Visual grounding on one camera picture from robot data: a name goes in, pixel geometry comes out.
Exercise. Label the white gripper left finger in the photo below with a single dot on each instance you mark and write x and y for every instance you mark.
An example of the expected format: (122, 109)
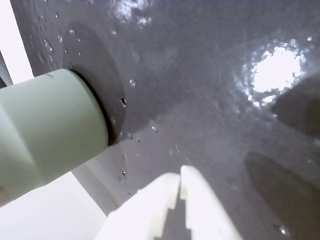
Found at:
(140, 215)

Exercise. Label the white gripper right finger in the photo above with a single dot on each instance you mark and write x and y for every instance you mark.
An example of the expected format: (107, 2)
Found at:
(207, 212)

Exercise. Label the pale green metal cup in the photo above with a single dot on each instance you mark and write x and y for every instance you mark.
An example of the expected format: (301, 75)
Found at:
(50, 130)

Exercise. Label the white base board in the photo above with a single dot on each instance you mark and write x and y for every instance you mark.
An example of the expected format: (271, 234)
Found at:
(50, 215)

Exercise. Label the black glossy mat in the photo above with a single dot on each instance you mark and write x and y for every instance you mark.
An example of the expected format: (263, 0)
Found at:
(190, 87)

